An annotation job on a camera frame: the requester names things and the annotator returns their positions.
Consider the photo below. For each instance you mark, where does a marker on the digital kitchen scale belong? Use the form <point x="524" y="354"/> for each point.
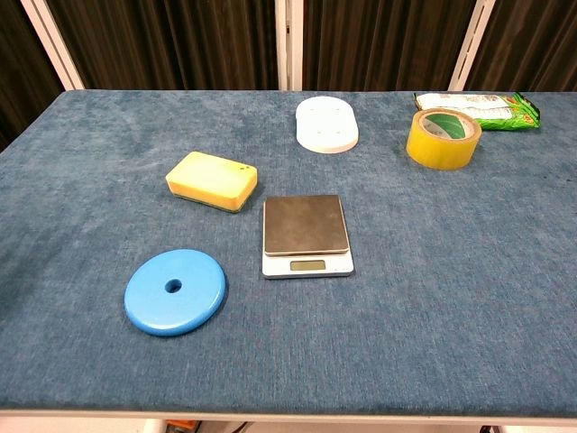
<point x="306" y="225"/>

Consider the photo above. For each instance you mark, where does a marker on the blue disc weight with hole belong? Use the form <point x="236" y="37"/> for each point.
<point x="153" y="309"/>

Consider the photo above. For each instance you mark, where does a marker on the yellow sponge block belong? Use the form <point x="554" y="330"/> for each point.
<point x="207" y="178"/>

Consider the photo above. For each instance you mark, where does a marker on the white oval plastic plate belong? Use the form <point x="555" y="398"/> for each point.
<point x="326" y="126"/>

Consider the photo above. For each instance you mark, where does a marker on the yellow packing tape roll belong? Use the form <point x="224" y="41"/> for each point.
<point x="433" y="153"/>

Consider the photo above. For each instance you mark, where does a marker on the blue fabric table cover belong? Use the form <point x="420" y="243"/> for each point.
<point x="451" y="270"/>

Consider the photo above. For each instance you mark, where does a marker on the black pleated curtain panel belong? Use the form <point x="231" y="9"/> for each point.
<point x="158" y="45"/>
<point x="532" y="45"/>
<point x="22" y="67"/>
<point x="383" y="45"/>

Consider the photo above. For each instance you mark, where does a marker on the orange plastic part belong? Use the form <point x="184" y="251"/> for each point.
<point x="180" y="426"/>

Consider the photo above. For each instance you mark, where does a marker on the green white snack packet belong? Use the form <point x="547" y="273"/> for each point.
<point x="509" y="118"/>

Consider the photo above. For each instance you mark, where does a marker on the white metal frame post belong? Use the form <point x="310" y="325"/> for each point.
<point x="54" y="45"/>
<point x="471" y="45"/>
<point x="288" y="45"/>

